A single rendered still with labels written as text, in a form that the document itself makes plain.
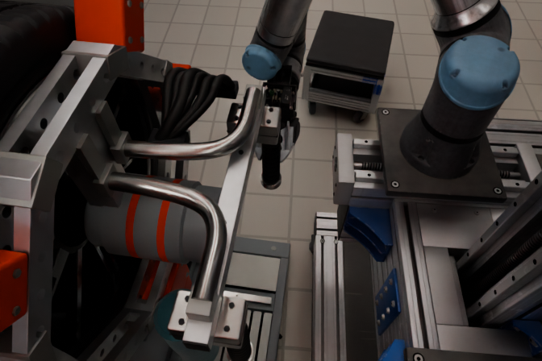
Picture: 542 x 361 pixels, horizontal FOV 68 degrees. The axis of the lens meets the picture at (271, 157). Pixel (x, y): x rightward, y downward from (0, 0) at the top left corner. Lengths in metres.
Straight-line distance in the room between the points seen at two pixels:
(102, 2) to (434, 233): 0.71
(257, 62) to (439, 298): 0.55
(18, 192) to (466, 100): 0.63
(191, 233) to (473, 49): 0.54
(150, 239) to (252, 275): 0.86
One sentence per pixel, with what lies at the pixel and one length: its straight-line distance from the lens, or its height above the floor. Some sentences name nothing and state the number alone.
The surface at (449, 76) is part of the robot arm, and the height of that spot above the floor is 1.03.
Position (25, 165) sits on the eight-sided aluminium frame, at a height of 1.12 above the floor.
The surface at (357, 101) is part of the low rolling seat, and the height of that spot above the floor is 0.15.
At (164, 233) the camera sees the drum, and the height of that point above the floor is 0.90.
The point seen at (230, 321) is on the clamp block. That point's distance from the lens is 0.53.
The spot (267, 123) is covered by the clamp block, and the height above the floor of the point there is 0.95.
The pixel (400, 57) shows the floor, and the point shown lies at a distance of 2.45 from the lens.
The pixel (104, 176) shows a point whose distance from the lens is 0.58.
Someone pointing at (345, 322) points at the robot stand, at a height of 0.21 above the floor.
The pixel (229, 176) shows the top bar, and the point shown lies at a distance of 0.58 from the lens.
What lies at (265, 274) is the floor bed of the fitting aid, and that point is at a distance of 1.48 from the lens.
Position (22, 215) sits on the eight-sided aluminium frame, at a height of 1.09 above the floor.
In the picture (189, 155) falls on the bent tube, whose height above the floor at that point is 1.01.
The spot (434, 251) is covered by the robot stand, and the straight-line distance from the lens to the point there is 0.86.
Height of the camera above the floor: 1.46
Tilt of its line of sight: 53 degrees down
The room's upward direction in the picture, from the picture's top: straight up
